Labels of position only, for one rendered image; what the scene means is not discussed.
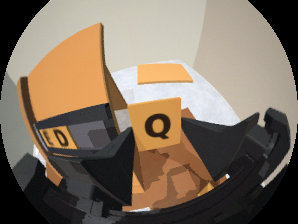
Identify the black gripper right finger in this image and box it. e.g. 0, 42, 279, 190
181, 112, 259, 183

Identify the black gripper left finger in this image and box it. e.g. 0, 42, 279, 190
47, 127, 136, 206

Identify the brown wooden easel board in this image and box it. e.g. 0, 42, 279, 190
16, 23, 128, 179

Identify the tan flat board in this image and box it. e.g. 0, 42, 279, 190
137, 63, 194, 85

